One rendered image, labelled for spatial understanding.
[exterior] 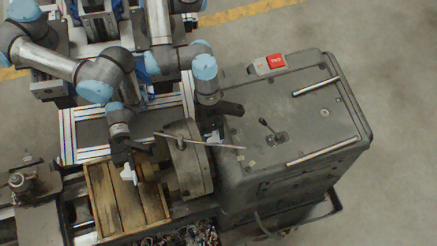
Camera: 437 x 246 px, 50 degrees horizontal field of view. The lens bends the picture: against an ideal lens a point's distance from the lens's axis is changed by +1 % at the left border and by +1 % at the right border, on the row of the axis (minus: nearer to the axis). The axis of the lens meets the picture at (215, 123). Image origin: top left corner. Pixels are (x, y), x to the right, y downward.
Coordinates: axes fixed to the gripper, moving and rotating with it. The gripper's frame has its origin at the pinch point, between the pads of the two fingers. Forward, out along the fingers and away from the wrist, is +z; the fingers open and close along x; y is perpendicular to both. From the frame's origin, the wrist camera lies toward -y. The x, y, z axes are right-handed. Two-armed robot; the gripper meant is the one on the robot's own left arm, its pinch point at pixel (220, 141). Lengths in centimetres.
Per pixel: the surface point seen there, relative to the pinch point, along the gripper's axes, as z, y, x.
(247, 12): 64, -72, -184
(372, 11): 74, -163, -160
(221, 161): 9.7, 1.0, 0.7
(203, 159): 9.5, 7.0, -2.6
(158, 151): 11.9, 21.9, -15.7
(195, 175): 14.0, 11.2, 0.0
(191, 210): 45.3, 14.7, -9.2
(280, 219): 79, -28, -13
